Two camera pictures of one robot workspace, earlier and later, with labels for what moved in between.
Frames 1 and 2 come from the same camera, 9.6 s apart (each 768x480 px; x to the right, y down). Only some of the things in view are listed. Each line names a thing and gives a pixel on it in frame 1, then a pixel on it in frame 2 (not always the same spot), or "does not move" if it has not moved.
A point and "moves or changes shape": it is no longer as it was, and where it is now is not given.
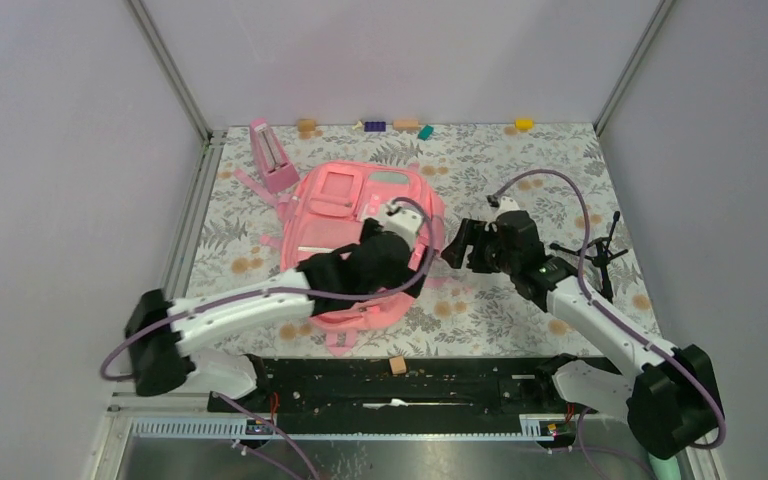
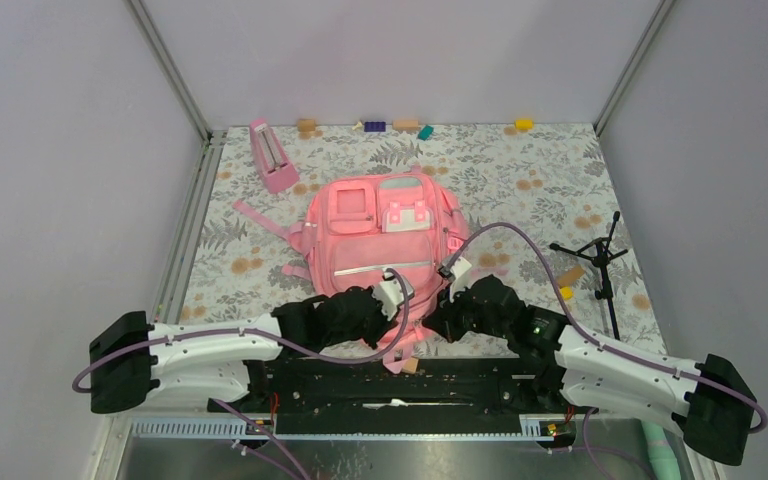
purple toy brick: x=375 y=126 does not move
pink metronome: x=275 y=171 does not move
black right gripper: x=475 y=233 → x=444 y=317
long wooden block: x=405 y=124 does not move
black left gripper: x=405 y=277 → x=383 y=325
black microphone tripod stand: x=599 y=253 does not move
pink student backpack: x=326 y=205 moves or changes shape
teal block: x=425 y=132 does not move
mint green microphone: x=665 y=469 does not move
